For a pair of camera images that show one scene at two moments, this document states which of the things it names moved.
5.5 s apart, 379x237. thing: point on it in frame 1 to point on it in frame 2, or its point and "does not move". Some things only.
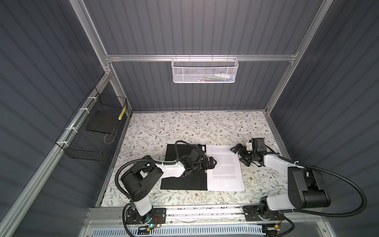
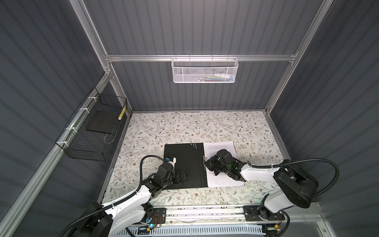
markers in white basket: [216, 78] does not move
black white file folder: [194, 179] does not move
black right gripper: [238, 146] to [208, 165]
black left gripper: [211, 164] to [183, 179]
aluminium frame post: [90, 26] does not move
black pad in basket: [104, 121] does not move
